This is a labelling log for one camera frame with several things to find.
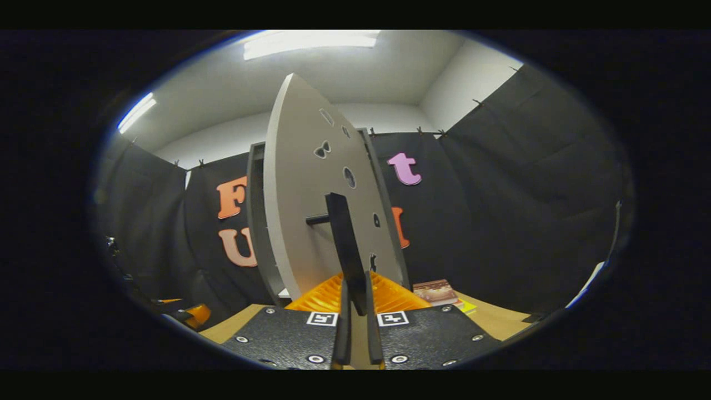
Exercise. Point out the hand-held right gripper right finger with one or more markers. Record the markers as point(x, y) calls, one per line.
point(373, 339)

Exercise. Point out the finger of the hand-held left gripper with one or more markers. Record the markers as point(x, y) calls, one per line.
point(197, 315)

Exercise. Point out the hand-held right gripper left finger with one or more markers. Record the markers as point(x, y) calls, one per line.
point(343, 339)

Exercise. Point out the white cabinet door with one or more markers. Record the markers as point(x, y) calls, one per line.
point(303, 166)

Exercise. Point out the grey cabinet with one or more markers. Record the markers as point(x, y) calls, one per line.
point(258, 222)

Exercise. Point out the brown patterned book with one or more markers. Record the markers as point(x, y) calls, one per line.
point(436, 291)

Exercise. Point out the yellow book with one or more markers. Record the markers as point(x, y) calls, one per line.
point(467, 306)

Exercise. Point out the black backdrop cloth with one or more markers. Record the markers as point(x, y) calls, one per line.
point(527, 194)

